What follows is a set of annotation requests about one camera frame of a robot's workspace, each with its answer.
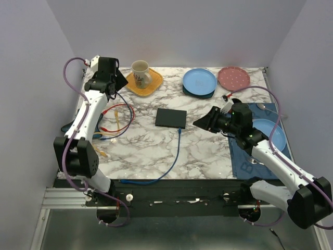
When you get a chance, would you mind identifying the dark teal plate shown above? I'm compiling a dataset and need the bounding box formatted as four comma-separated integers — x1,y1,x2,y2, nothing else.
182,85,215,99

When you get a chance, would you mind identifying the yellow woven coaster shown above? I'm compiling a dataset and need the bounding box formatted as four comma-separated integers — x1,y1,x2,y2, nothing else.
125,68,163,97

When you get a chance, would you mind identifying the blue cloth placemat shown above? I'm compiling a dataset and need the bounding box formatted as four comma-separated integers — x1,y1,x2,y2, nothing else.
228,103,291,180

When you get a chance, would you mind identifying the black network switch box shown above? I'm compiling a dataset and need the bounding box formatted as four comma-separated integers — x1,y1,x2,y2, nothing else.
155,108,187,129

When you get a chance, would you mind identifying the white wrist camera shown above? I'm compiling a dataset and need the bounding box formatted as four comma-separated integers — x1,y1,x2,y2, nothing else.
221,100,234,114
89,55,100,72

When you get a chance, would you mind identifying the red ethernet cable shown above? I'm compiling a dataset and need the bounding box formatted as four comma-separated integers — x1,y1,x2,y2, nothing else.
100,103,136,133

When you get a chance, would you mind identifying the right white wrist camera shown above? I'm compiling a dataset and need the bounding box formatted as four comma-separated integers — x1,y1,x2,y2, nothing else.
221,100,234,114

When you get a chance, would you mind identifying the cream floral mug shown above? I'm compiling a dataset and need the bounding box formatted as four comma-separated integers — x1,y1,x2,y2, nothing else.
132,60,152,89

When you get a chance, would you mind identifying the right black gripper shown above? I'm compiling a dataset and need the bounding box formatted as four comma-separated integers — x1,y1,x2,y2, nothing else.
193,106,240,135

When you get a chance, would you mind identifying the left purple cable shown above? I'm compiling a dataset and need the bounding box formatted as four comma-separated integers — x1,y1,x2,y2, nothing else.
62,57,131,228

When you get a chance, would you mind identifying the black mounting base plate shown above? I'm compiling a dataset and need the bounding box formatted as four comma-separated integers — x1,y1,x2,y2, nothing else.
53,178,304,217

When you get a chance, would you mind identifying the pink dotted plate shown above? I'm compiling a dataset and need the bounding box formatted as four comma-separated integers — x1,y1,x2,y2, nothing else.
216,66,251,92

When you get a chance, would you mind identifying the purple cable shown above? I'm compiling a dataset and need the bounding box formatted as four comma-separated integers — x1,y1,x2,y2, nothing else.
222,85,333,230
62,57,131,228

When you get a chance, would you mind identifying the aluminium rail frame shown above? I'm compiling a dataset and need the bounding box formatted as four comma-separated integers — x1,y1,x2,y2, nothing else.
28,68,326,250

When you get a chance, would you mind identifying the light blue plate on mat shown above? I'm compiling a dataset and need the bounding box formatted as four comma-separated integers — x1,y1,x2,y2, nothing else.
253,119,287,152

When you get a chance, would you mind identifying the yellow ethernet cable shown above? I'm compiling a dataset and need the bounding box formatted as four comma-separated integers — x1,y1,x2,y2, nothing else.
92,109,122,157

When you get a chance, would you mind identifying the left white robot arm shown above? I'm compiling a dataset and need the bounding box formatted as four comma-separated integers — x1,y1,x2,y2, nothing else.
53,56,128,206

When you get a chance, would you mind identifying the blue star-shaped dish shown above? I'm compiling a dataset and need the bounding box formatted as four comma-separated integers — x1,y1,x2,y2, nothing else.
60,114,104,139

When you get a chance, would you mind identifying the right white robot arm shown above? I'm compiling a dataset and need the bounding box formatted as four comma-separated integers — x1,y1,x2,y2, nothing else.
193,103,332,229

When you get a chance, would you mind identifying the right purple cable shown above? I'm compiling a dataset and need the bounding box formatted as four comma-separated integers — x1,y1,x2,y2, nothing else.
222,85,333,230

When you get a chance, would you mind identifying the metal spoon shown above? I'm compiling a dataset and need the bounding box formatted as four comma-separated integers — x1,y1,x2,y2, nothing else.
256,103,288,119

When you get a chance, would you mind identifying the brown orange cup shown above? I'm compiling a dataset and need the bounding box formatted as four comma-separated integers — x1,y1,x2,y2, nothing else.
232,98,242,104

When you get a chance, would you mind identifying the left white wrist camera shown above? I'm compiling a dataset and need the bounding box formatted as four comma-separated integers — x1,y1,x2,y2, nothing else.
89,55,100,72

